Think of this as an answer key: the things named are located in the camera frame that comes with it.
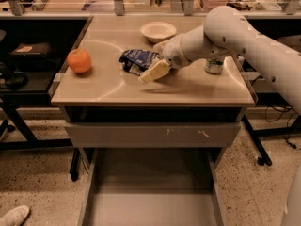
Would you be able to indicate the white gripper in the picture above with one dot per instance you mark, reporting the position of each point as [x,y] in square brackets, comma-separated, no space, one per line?
[173,55]

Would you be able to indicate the blue chip bag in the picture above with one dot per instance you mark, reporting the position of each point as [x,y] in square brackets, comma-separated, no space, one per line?
[136,61]

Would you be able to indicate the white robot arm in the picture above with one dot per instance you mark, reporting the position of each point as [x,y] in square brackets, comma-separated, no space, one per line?
[249,200]

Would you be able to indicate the grey drawer cabinet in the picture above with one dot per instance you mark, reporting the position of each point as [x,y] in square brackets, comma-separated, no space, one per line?
[109,94]

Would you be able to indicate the closed top drawer front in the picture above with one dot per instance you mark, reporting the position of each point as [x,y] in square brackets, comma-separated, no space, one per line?
[152,134]

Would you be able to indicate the open middle drawer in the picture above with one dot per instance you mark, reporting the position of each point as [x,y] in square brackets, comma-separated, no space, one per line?
[152,187]

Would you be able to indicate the white bowl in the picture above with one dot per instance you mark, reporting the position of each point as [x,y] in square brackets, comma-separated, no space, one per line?
[158,31]

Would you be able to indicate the green white soda can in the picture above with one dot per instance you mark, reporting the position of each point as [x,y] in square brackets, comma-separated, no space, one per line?
[214,66]

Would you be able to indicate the orange fruit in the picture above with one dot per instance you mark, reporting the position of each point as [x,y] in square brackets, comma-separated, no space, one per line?
[79,60]

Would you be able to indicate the black box on shelf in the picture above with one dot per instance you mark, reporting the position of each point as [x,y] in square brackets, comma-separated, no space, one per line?
[31,52]

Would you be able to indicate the black headphones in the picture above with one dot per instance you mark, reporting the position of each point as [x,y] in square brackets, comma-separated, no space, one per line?
[16,80]

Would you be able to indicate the white shoe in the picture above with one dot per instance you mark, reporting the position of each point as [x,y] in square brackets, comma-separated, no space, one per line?
[15,217]

